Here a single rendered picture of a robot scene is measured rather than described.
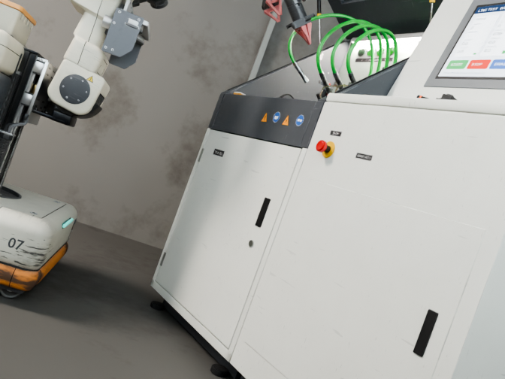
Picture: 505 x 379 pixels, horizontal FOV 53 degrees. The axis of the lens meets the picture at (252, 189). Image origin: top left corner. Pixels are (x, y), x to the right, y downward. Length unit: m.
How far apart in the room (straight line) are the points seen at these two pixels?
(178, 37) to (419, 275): 2.74
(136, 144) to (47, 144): 0.57
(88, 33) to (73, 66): 0.14
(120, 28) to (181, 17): 1.75
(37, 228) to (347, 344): 1.02
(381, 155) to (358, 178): 0.09
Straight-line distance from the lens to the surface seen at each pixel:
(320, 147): 1.51
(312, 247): 1.47
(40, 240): 1.77
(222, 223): 1.88
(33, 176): 3.63
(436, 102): 1.35
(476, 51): 1.74
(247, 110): 1.99
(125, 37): 1.92
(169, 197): 3.55
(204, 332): 1.84
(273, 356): 1.53
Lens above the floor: 0.62
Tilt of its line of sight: level
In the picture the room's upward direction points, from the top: 20 degrees clockwise
